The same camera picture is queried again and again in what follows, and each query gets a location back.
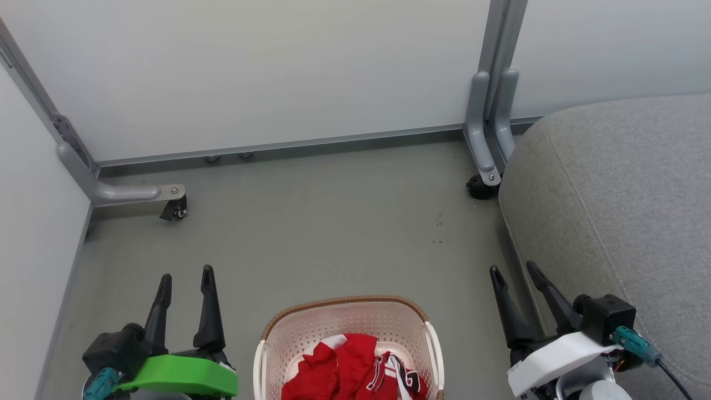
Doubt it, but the grey slanted partition post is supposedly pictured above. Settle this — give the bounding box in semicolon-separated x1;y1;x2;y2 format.
0;19;101;178

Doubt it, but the grey partition foot with bolt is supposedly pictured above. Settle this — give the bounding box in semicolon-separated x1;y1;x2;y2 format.
56;114;187;209

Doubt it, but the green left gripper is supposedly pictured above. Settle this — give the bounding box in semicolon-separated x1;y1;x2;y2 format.
116;264;239;398

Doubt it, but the left cable with teal connector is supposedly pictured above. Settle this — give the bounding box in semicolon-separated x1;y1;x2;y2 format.
83;368;120;400

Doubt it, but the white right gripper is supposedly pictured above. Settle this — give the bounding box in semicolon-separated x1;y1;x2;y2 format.
489;261;623;399

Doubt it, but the grey fabric sofa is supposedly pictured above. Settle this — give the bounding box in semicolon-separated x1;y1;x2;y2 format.
498;93;711;400

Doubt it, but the grey partition bottom rail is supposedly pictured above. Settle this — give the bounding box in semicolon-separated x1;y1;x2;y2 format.
97;116;542;168

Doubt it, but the white perforated laundry basket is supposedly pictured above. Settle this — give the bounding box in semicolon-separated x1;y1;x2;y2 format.
253;295;445;400

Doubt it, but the red basketball jersey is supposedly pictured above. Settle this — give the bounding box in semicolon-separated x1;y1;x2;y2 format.
281;333;429;400

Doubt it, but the black caster wheel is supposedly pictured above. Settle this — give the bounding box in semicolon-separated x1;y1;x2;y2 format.
465;174;500;201
160;197;188;221

